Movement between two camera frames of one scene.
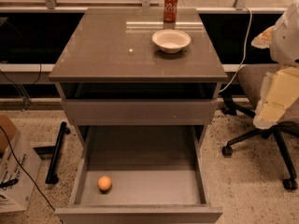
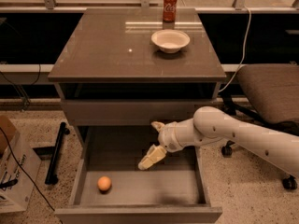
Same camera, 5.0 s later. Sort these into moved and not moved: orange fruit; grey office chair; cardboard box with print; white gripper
Moved: white gripper
Not moved: cardboard box with print; orange fruit; grey office chair
